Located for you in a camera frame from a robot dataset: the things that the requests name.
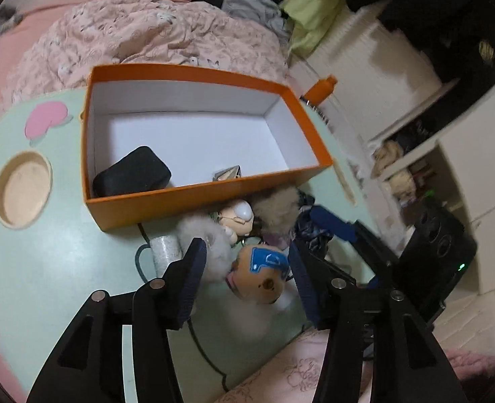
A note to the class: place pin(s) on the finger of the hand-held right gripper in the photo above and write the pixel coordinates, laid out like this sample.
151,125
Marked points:
335,224

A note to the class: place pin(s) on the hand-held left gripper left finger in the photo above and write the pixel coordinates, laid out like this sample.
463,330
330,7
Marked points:
188,285

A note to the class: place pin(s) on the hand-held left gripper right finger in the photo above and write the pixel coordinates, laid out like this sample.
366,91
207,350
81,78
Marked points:
304,285

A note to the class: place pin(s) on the white glitter cylinder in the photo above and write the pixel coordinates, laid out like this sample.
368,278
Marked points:
165,252

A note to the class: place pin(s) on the brown bear plush blue cap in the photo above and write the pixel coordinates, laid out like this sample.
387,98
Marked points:
260,277

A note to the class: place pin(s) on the white fluffy pompom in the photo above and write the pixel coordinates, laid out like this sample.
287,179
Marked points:
207,231

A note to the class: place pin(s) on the beige fluffy pompom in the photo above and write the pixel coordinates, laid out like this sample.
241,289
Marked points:
276,210

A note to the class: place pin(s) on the orange cardboard box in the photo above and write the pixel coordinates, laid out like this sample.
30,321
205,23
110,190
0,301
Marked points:
188,201

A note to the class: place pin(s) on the white-haired figure toy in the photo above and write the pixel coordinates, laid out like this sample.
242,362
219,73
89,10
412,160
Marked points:
241,212

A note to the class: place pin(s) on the black speaker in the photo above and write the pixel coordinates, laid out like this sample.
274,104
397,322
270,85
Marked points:
440,235

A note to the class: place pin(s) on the beige plush toy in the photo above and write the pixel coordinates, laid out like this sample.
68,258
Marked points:
388,155
402,184

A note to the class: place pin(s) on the silver metallic trinket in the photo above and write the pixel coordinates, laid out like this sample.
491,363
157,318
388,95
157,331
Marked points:
228,173

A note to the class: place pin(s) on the light green lap table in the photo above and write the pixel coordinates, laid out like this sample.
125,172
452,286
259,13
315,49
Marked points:
62,268

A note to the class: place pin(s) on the orange bottle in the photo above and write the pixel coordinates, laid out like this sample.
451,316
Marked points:
321,90

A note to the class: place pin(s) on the white shelf cabinet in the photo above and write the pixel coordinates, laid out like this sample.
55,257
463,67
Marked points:
461,168

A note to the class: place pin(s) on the yellow-green garment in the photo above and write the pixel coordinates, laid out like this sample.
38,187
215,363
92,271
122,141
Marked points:
314,12

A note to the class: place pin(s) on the black hanging garment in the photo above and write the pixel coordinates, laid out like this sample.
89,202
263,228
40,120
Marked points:
419,8

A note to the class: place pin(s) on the grey hoodie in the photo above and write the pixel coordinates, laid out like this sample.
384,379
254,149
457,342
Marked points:
251,6

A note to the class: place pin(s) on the pink floral quilt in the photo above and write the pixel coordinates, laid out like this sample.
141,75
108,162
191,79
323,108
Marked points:
146,29

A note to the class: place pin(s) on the grey patterned cloth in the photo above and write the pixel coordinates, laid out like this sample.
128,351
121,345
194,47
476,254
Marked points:
3,21

